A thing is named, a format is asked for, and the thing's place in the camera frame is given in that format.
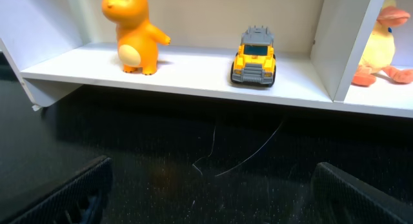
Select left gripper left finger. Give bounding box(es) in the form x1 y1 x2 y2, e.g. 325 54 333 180
6 155 114 224

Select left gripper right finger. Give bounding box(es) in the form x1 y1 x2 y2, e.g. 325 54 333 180
311 161 412 224

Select grey and yellow toy truck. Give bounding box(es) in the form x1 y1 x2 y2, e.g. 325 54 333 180
230 25 277 88

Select yellow plush duck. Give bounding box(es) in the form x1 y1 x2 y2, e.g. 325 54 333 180
350 0 413 87

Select orange toy figure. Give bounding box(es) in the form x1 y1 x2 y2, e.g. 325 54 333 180
101 0 172 76

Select white shelf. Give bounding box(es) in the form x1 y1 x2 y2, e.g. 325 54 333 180
0 0 413 119

